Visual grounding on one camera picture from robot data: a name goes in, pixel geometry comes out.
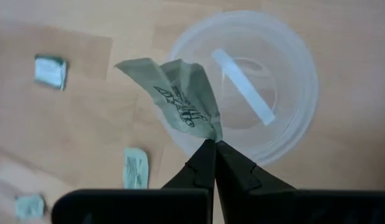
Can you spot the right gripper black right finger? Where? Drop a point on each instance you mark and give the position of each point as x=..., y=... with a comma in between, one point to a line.
x=258, y=205

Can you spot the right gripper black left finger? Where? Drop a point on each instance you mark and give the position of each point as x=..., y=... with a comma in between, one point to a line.
x=180, y=205

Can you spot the green stevia packet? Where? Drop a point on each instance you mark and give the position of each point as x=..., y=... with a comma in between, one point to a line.
x=50, y=71
x=30, y=206
x=135, y=168
x=183, y=99

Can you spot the round clear plastic cup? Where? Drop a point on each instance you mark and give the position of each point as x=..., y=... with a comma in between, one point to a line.
x=292, y=93

